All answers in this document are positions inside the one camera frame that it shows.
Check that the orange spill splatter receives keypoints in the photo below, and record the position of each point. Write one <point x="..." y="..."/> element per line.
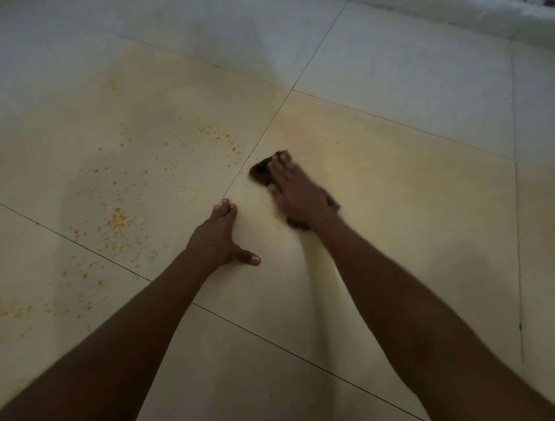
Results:
<point x="116" y="222"/>

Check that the person's left hand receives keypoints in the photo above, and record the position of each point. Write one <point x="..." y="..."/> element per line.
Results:
<point x="213" y="243"/>

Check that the person's left forearm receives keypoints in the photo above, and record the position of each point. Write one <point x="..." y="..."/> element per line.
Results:
<point x="117" y="347"/>

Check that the person's left thumb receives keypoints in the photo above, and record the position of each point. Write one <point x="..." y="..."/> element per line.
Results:
<point x="248" y="257"/>

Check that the person's right hand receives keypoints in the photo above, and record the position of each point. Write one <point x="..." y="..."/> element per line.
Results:
<point x="299" y="197"/>

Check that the dark scrubbing cloth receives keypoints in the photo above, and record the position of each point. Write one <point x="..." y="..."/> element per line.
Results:
<point x="260" y="172"/>

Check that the person's right fingers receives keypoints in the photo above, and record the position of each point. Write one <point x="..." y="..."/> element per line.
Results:
<point x="279" y="167"/>

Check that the person's right forearm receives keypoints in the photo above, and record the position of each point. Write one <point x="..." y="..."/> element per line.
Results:
<point x="412" y="329"/>

